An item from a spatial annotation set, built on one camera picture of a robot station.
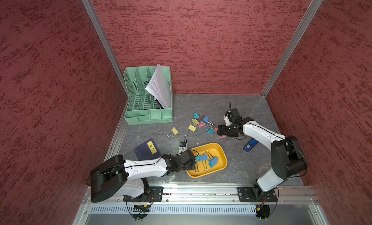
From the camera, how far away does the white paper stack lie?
3.01 ft

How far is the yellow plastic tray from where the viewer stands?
826 mm

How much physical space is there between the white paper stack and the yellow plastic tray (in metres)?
0.41
